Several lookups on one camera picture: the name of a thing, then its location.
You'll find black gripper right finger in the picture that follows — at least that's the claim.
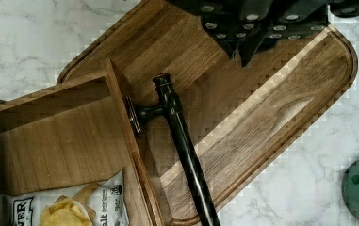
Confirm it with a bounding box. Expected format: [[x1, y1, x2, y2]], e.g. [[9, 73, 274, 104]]
[[239, 0, 359, 67]]

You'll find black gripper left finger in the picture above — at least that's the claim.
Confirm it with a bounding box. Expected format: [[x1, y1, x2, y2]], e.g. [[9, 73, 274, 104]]
[[167, 0, 275, 60]]

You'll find bamboo drawer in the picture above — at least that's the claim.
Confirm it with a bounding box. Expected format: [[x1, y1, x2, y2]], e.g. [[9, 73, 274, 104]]
[[0, 59, 164, 226]]

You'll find walnut wooden cutting board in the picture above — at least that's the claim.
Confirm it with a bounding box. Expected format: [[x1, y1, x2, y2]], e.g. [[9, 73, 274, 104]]
[[57, 0, 359, 226]]

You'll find white potato chips bag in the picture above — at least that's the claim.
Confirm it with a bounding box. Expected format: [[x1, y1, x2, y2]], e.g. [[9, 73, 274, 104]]
[[0, 171, 129, 226]]

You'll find black drawer handle bar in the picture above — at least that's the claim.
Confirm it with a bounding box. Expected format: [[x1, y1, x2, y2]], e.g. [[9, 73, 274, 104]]
[[124, 73, 221, 226]]

